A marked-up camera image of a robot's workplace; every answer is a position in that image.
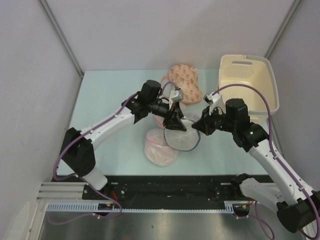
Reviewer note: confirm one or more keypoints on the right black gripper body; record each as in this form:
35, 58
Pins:
221, 121

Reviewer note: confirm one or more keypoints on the left aluminium frame post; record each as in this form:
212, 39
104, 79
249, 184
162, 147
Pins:
61, 36

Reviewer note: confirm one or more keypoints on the floral orange laundry bag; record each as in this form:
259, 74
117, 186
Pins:
186, 78

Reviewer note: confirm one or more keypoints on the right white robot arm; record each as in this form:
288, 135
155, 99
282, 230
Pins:
295, 203

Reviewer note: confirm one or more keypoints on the pink mesh bag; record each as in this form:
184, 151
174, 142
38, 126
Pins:
157, 150
159, 120

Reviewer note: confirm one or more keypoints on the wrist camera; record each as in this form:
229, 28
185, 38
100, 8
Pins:
176, 95
212, 98

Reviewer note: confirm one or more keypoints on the pink mesh bag middle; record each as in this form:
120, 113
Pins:
159, 120

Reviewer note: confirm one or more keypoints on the pink mesh bag front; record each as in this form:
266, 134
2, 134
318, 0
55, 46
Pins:
157, 150

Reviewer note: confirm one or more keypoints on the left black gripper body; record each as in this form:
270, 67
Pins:
159, 107

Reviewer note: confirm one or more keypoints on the cream plastic basket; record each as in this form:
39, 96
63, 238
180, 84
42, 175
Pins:
253, 71

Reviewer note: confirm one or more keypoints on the white slotted cable duct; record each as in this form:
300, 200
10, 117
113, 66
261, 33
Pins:
148, 207

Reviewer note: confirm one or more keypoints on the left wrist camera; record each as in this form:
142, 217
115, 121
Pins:
176, 95

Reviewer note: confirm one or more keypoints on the aluminium frame post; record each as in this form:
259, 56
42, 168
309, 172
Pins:
293, 10
61, 36

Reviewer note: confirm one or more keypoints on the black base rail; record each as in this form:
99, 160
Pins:
168, 189

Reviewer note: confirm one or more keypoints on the right aluminium frame post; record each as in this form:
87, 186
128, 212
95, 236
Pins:
293, 10

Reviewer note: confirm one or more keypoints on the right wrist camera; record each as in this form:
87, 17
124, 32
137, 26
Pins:
212, 98

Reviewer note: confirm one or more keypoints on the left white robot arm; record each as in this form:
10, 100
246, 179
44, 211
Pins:
79, 146

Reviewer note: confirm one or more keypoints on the grey trimmed mesh laundry bag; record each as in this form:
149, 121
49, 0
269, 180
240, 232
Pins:
184, 140

